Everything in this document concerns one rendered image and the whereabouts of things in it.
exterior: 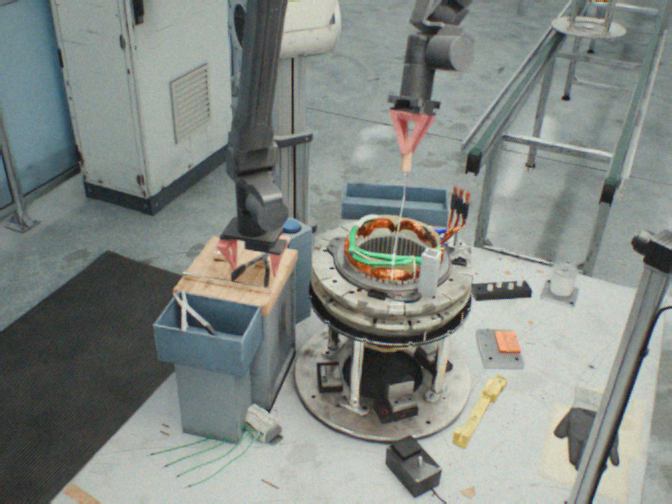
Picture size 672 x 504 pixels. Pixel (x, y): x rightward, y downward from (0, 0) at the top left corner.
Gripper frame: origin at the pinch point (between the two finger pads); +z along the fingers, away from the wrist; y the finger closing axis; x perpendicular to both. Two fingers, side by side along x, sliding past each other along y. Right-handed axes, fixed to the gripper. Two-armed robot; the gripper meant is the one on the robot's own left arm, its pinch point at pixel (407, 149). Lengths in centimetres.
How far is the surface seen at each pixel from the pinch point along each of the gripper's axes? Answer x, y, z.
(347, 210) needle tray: 23.5, 27.5, 18.0
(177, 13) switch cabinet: 187, 155, -35
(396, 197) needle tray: 17.4, 41.2, 14.7
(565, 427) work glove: -34, 24, 52
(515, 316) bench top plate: -14, 54, 40
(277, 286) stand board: 19.9, -6.4, 29.4
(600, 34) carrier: 17, 288, -56
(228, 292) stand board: 26.8, -12.7, 31.1
